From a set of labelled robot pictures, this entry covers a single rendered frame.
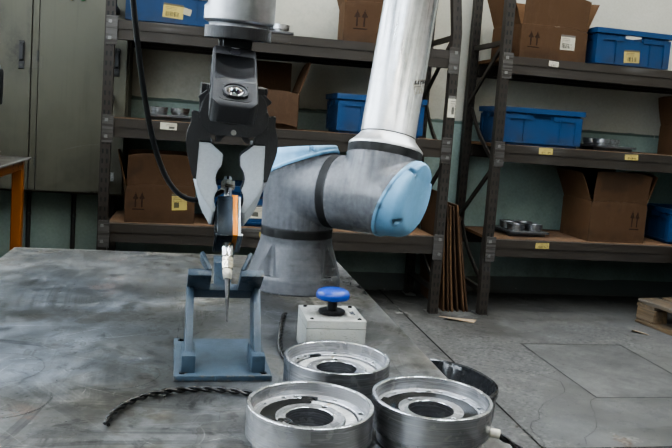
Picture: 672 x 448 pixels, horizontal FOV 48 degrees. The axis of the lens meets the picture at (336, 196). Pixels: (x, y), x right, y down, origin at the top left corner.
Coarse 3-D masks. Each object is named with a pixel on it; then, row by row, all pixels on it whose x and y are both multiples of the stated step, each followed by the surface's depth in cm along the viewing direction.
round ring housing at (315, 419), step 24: (288, 384) 67; (312, 384) 67; (288, 408) 64; (312, 408) 64; (360, 408) 65; (264, 432) 58; (288, 432) 57; (312, 432) 57; (336, 432) 57; (360, 432) 59
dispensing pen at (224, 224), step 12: (228, 180) 83; (228, 192) 83; (216, 204) 80; (228, 204) 80; (216, 216) 80; (228, 216) 79; (216, 228) 79; (228, 228) 79; (216, 240) 79; (228, 240) 79; (228, 252) 79; (228, 264) 78; (228, 276) 78; (228, 288) 78; (228, 300) 77
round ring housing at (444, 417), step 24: (384, 384) 69; (408, 384) 70; (432, 384) 71; (456, 384) 70; (384, 408) 63; (408, 408) 66; (432, 408) 68; (456, 408) 66; (480, 408) 67; (384, 432) 63; (408, 432) 61; (432, 432) 61; (456, 432) 61; (480, 432) 62
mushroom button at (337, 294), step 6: (324, 288) 89; (330, 288) 89; (336, 288) 90; (342, 288) 90; (318, 294) 89; (324, 294) 88; (330, 294) 88; (336, 294) 88; (342, 294) 88; (348, 294) 89; (324, 300) 88; (330, 300) 88; (336, 300) 88; (342, 300) 88; (330, 306) 89; (336, 306) 90
